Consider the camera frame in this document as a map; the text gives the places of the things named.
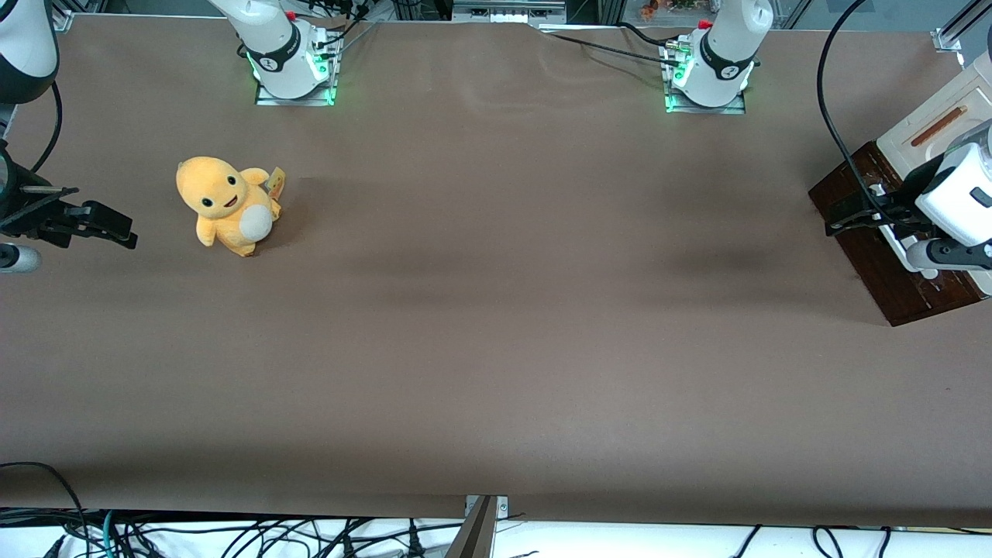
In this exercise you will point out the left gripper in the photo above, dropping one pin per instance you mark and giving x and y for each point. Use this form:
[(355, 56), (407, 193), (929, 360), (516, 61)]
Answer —
[(908, 191)]

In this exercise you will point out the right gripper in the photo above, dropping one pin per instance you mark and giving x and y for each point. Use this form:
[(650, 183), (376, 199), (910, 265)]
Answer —
[(23, 214)]

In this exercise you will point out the dark wood drawer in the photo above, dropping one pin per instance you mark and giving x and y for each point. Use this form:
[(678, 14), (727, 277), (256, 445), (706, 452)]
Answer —
[(860, 248)]

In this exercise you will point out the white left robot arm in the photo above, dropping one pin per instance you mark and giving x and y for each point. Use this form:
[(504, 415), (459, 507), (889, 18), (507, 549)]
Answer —
[(721, 62)]

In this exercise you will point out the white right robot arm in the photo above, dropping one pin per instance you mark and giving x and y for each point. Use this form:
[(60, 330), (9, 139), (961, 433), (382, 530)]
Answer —
[(279, 58)]

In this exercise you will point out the yellow plush toy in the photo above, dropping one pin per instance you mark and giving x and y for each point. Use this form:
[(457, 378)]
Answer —
[(221, 194)]

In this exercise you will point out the yellow plush paper tag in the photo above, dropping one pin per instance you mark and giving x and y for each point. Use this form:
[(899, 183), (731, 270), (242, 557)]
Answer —
[(276, 181)]

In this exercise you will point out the brown table cover sheet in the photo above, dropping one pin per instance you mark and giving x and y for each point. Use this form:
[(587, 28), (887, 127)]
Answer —
[(496, 310)]

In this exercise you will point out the grey device with ports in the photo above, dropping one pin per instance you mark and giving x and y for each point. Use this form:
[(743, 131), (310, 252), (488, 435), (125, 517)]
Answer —
[(508, 12)]

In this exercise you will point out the dark angled bar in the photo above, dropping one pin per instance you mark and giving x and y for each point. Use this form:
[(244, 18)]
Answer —
[(474, 539)]

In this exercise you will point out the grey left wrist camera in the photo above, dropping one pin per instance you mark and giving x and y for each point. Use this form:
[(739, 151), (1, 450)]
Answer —
[(961, 254)]

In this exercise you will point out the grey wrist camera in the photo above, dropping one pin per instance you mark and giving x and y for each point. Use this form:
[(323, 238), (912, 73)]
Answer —
[(961, 254), (19, 258)]

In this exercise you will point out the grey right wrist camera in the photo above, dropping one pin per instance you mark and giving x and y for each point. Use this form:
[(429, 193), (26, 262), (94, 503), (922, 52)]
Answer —
[(19, 258)]

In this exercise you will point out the aluminium frame profile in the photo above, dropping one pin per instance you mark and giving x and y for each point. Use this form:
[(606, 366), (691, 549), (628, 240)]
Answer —
[(949, 39)]

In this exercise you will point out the aluminium corner bracket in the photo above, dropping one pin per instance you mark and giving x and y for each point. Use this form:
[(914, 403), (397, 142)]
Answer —
[(63, 19)]

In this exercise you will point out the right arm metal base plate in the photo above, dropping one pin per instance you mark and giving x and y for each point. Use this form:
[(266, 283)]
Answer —
[(298, 101)]

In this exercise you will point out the metal bracket plate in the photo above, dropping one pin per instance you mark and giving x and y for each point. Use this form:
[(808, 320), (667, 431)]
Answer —
[(502, 508)]

